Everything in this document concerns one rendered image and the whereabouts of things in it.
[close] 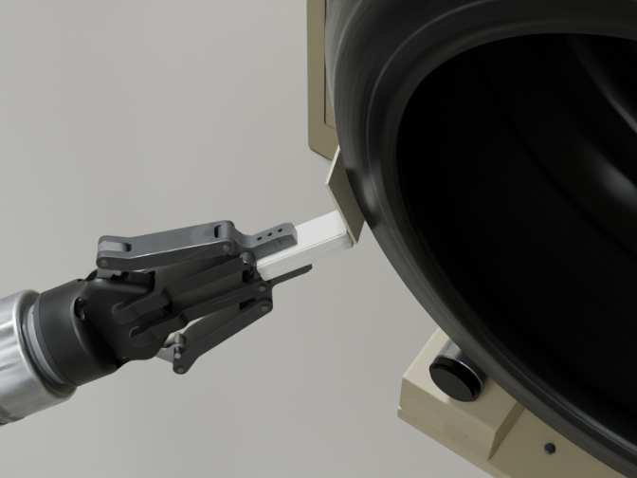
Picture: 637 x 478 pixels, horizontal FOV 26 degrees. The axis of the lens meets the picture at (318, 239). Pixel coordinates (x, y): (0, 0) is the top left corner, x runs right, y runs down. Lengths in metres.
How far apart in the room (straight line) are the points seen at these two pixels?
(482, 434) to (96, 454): 1.02
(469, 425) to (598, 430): 0.16
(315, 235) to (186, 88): 1.43
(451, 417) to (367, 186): 0.28
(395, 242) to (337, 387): 1.15
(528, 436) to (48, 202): 1.27
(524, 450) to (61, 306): 0.41
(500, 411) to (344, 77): 0.37
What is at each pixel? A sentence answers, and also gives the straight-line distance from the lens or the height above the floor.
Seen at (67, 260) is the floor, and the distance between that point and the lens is 2.21.
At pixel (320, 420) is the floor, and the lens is 2.05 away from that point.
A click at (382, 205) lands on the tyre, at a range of 0.91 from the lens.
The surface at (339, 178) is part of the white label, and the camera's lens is 0.95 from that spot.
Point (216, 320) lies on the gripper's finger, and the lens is 1.02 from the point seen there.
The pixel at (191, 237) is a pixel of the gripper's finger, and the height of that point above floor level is 1.04.
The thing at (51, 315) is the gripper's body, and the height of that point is 1.00.
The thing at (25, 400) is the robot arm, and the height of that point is 0.95.
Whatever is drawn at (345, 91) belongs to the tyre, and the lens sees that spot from 0.85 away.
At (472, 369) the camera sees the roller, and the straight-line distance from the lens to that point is 1.06.
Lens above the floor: 1.86
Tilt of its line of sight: 58 degrees down
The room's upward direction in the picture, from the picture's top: straight up
